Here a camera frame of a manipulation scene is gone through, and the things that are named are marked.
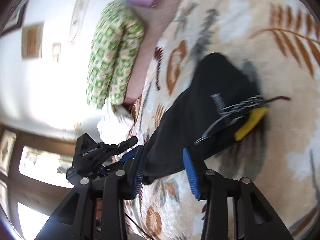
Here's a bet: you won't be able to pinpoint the pink bed sheet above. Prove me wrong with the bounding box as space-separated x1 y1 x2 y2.
124 0 192 105

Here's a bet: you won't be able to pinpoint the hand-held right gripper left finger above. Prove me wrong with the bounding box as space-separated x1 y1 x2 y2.
35 145 148 240

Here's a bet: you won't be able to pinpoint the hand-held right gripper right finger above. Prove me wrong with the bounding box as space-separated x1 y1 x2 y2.
182 147 294 240

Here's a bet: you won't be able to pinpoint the wooden framed window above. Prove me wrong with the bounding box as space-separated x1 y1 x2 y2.
0 124 103 233

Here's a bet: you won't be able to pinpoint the leaf print fleece blanket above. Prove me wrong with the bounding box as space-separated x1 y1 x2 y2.
124 0 320 240

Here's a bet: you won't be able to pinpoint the large wooden wall picture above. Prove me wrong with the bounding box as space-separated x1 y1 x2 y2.
21 23 45 60

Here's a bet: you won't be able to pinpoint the black pants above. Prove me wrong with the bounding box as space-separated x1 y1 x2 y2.
144 52 272 184

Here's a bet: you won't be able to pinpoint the small wooden wall picture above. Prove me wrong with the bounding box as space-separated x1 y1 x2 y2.
52 42 62 62

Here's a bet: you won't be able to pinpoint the white twig print pillow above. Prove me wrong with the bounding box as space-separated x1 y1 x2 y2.
97 104 137 143

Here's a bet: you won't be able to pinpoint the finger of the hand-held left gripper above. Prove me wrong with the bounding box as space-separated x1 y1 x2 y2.
102 137 139 156
118 145 142 165

